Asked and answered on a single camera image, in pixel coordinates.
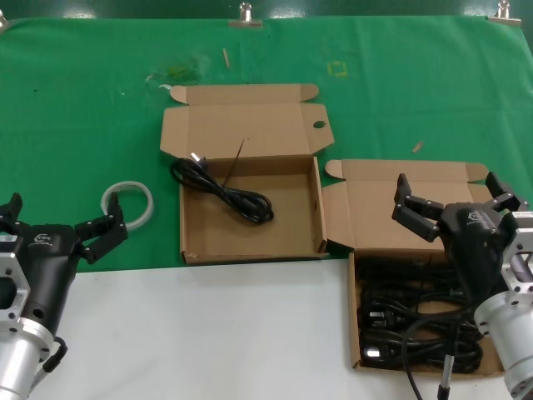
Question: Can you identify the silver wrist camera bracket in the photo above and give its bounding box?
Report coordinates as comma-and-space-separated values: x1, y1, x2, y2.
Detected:
0, 249, 32, 334
499, 210, 533, 299

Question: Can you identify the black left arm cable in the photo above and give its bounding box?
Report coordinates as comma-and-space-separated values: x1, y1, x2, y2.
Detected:
41, 335, 68, 374

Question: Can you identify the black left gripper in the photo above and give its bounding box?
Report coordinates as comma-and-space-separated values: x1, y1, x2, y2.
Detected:
0, 192, 129, 334

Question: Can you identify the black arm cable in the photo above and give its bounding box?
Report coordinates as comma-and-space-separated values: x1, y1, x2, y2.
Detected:
401, 310, 476, 400
41, 335, 68, 374

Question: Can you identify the white tape roll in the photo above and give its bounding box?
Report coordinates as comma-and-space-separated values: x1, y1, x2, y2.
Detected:
101, 180, 156, 232

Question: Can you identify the open brown cardboard box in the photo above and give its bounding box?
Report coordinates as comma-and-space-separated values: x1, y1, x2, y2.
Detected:
321, 157, 507, 378
159, 82, 336, 266

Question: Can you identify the black power cable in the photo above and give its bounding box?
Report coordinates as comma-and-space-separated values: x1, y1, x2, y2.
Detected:
170, 138, 276, 226
360, 335, 484, 374
356, 254, 464, 303
366, 302, 474, 337

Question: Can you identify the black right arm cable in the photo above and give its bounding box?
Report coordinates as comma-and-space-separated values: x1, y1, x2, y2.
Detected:
401, 310, 476, 400

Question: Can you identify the silver cable connector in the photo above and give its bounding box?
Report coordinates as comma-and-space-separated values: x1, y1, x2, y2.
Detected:
436, 352, 456, 400

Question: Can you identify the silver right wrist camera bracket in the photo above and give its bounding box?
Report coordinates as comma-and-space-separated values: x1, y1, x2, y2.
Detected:
499, 210, 533, 299

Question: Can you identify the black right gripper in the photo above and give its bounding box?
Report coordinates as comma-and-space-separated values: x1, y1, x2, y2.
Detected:
390, 170, 531, 309

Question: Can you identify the green table cloth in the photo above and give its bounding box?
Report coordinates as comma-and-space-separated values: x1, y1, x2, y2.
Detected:
0, 15, 533, 276

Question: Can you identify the crumpled clear tape patch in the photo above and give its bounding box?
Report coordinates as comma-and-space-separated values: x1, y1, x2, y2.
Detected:
144, 56, 209, 83

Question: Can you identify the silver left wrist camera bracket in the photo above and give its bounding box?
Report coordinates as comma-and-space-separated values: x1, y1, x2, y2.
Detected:
0, 249, 32, 334

